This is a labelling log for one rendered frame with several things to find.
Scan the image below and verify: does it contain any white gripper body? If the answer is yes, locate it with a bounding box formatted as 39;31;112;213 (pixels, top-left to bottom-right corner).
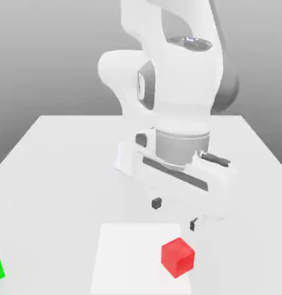
114;141;236;219

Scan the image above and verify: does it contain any small red cube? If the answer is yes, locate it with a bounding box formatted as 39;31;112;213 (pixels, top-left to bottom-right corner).
160;237;195;279

